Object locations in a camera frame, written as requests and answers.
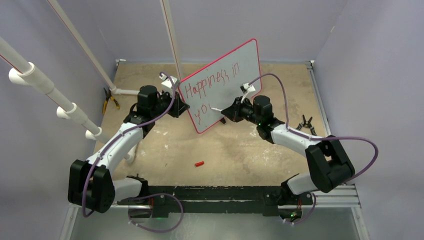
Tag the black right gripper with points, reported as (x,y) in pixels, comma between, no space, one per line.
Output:
(233,112)

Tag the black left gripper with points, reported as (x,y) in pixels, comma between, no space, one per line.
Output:
(178,106)

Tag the red whiteboard marker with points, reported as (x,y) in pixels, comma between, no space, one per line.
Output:
(216,109)

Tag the red framed whiteboard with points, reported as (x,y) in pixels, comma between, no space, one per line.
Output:
(217,84)

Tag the red marker cap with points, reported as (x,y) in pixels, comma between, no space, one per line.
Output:
(198,164)

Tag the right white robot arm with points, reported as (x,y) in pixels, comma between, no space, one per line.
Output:
(328,163)

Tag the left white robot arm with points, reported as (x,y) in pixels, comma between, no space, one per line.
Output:
(90,181)

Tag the black spring clamp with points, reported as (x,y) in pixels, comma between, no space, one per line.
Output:
(306,123)

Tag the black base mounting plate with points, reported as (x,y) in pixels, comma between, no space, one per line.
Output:
(215,200)

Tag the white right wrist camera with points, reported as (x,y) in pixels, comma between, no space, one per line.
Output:
(246,89)

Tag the yellow handled pliers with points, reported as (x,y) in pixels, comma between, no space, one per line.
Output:
(109,97)

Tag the white pvc pipe frame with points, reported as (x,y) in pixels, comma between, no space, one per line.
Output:
(26,73)

